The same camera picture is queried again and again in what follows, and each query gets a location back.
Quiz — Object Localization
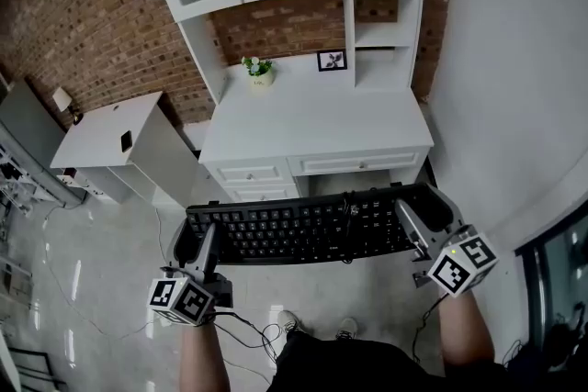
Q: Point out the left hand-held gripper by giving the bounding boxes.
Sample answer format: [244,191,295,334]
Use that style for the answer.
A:
[146,218,234,327]

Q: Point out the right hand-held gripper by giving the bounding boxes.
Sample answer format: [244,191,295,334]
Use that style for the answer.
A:
[394,184,500,298]

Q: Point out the black keyboard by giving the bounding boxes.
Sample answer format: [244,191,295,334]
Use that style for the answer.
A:
[185,182,454,266]

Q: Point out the person's left forearm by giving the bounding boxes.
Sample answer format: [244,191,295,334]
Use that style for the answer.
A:
[178,311,231,392]

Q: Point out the person's right forearm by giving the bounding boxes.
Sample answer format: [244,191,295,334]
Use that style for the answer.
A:
[435,288,497,377]

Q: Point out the person's left white shoe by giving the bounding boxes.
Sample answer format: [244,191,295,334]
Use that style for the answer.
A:
[277,309,304,336]

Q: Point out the person's white shoe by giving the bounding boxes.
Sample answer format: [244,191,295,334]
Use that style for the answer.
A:
[277,309,304,336]
[334,317,359,342]

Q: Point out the dark framed glass door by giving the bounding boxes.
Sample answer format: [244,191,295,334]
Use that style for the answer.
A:
[514,201,588,364]

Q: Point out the person's right white shoe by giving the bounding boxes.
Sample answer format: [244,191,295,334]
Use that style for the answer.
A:
[334,317,359,342]

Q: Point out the white table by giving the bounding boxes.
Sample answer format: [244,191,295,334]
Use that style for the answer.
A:
[198,54,435,204]

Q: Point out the white side cabinet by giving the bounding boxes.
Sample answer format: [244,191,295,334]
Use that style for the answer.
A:
[49,91,203,207]

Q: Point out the person's black trousers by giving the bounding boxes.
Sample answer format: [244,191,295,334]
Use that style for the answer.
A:
[264,330,520,392]

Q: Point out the potted plant in white pot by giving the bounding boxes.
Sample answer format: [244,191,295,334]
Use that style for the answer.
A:
[241,55,277,95]

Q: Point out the white metal rack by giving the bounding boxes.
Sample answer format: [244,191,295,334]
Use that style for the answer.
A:
[0,141,61,217]

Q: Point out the small lamp with white shade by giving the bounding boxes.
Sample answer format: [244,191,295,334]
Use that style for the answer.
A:
[51,86,85,126]

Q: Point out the grey cabinet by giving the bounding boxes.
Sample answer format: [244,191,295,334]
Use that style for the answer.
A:
[0,80,88,206]

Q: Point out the white floor cable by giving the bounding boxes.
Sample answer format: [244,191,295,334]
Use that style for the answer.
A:
[154,207,167,265]

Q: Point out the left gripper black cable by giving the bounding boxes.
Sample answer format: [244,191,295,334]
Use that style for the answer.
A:
[213,310,281,364]

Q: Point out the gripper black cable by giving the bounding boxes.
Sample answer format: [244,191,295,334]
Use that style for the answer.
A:
[213,310,281,364]
[411,293,449,364]

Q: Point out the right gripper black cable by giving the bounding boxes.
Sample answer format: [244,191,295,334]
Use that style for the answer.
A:
[411,293,449,364]

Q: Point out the black picture frame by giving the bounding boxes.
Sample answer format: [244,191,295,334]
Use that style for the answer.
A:
[316,50,348,73]

